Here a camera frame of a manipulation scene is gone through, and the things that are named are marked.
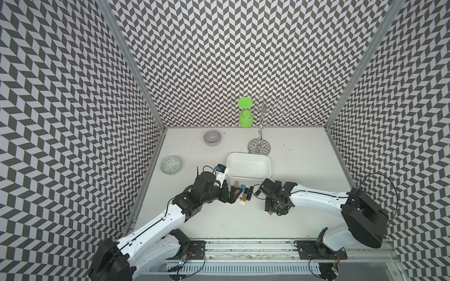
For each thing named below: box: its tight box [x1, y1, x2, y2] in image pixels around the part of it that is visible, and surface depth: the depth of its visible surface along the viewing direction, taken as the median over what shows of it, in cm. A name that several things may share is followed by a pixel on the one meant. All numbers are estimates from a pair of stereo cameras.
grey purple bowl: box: [203, 130, 222, 147], surface depth 110 cm
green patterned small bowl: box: [159, 155, 183, 176], surface depth 100 cm
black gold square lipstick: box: [240, 187, 250, 204], surface depth 88 cm
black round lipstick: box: [246, 186, 254, 201], surface depth 90 cm
